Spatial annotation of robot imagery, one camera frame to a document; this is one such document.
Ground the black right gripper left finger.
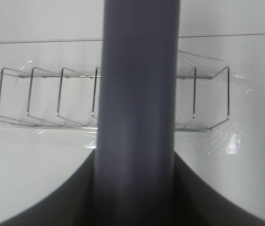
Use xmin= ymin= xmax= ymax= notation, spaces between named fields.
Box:
xmin=0 ymin=150 xmax=95 ymax=226

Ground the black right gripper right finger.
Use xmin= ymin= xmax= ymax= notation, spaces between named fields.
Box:
xmin=171 ymin=153 xmax=265 ymax=226

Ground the clear adhesive tape right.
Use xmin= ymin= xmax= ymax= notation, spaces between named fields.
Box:
xmin=175 ymin=50 xmax=253 ymax=154

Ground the metal wire rack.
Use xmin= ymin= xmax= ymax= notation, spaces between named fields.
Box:
xmin=0 ymin=50 xmax=231 ymax=133

